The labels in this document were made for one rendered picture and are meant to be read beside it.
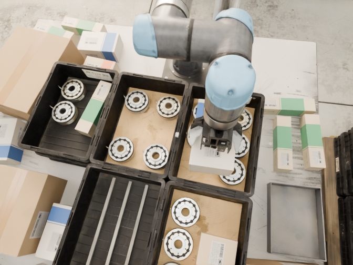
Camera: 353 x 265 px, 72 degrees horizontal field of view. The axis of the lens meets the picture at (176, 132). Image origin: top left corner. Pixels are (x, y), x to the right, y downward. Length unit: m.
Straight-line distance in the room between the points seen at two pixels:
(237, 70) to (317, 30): 2.27
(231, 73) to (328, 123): 1.83
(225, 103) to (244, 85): 0.04
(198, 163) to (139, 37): 0.36
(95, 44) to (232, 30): 1.02
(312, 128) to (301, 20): 1.60
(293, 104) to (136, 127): 0.71
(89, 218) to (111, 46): 0.83
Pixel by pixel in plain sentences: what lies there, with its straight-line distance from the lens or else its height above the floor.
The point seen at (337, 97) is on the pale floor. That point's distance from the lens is 2.31.
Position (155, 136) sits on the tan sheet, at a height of 0.83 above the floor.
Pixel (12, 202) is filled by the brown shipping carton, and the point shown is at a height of 0.86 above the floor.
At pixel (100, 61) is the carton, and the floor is 0.78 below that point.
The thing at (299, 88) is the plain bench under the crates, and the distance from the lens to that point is 1.35.
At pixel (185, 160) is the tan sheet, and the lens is 0.97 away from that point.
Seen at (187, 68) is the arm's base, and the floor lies 0.80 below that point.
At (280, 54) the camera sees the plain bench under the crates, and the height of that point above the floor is 0.70.
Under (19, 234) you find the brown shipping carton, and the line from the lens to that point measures 1.11.
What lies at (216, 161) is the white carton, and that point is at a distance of 0.66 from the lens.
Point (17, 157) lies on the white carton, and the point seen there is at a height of 0.73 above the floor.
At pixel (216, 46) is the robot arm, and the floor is 1.43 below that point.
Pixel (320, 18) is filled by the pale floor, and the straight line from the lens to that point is 2.74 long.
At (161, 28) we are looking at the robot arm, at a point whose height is 1.44.
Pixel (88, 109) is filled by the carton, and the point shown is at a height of 0.89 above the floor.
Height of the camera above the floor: 1.78
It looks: 70 degrees down
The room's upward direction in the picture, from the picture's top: 11 degrees counter-clockwise
